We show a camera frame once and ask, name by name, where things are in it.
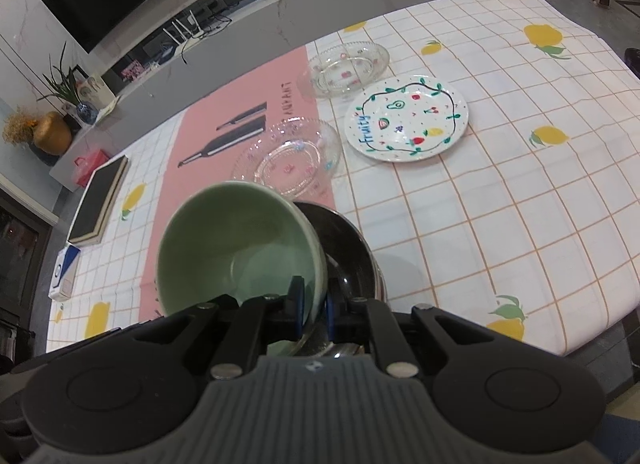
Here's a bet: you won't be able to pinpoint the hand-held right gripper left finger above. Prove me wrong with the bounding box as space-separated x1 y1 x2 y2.
119 275 306 380

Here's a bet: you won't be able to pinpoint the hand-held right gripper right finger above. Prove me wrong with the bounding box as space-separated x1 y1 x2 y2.
324 294 522 378

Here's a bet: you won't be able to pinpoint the large stainless steel bowl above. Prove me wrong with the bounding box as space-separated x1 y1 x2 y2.
367 259 387 307

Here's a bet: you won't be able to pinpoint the orange steel bowl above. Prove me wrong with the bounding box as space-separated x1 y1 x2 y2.
292 201 376 345

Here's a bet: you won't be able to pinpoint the green ceramic bowl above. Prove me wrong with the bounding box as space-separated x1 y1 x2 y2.
156 181 328 357

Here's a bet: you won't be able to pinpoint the large clear glass plate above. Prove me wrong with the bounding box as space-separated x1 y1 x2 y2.
231 117 343 200

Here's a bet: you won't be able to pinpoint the white fruit print plate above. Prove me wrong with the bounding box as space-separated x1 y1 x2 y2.
344 74 469 163

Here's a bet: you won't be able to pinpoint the small clear glass plate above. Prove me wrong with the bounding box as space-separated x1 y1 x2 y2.
298 41 391 99

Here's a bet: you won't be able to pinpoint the pink printed placemat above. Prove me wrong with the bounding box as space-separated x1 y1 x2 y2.
137 44 346 320

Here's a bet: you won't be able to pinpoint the black notebook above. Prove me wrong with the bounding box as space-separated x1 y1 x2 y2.
66 154 129 246

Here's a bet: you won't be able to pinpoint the blue and white box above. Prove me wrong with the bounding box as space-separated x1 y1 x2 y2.
48 244 82 301

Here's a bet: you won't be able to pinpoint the red plastic box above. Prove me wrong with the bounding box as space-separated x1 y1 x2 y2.
74 148 115 190

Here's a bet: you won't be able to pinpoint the papers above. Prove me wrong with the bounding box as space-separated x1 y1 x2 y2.
92 97 121 125

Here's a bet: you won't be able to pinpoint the dark glass cabinet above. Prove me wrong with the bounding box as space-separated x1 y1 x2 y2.
0 189 51 360

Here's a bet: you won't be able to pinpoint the green plant in blue vase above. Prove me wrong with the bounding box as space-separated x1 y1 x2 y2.
37 42 98 124

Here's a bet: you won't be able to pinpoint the white printed container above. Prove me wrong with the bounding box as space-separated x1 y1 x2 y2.
80 75 115 110

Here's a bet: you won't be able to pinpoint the grey stone television console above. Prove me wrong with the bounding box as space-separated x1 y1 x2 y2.
0 0 463 195

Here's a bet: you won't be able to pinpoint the white router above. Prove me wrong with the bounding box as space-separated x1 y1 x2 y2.
162 9 206 45

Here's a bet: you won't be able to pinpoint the gold vase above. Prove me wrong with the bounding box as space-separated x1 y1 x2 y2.
32 112 73 155

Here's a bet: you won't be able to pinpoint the dried flowers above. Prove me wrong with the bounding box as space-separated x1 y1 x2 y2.
1 107 38 145

